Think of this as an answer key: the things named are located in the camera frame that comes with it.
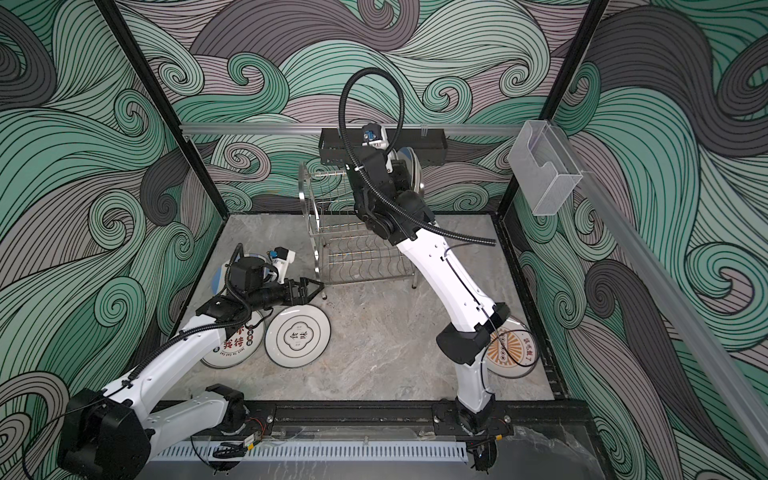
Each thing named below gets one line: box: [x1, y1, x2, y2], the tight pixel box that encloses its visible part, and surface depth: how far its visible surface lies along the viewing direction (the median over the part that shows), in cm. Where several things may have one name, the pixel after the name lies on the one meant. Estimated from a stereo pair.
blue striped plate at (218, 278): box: [211, 260, 230, 296], surface depth 103 cm
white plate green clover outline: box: [264, 304, 332, 369], surface depth 88 cm
